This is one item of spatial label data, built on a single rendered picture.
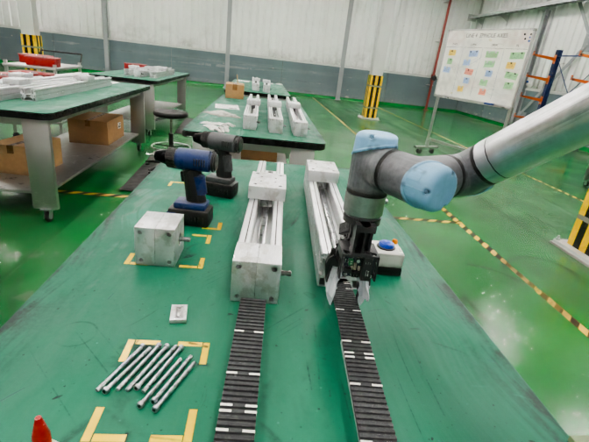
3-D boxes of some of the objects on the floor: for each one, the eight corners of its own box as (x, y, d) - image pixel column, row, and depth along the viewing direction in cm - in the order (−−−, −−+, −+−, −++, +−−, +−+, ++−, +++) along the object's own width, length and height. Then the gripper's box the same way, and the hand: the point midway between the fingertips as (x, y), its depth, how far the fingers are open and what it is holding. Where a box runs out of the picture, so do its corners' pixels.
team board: (411, 152, 689) (439, 27, 617) (433, 153, 710) (463, 32, 637) (480, 178, 564) (525, 25, 492) (505, 177, 585) (551, 31, 512)
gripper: (333, 221, 71) (317, 321, 78) (400, 227, 71) (378, 326, 79) (329, 204, 79) (315, 296, 86) (389, 210, 79) (370, 302, 87)
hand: (344, 298), depth 85 cm, fingers closed on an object, 5 cm apart
